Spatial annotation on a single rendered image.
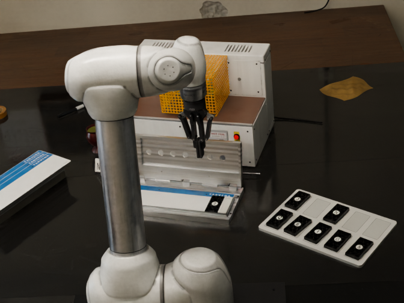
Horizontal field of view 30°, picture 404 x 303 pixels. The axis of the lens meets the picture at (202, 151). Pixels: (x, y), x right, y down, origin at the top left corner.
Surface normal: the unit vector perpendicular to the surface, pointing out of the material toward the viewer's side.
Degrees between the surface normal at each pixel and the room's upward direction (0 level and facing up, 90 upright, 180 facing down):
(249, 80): 90
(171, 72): 66
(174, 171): 79
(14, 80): 0
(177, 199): 0
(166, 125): 90
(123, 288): 71
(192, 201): 0
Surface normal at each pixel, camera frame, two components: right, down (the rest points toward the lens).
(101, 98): -0.08, 0.38
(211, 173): -0.31, 0.36
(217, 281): 0.61, 0.01
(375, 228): -0.10, -0.84
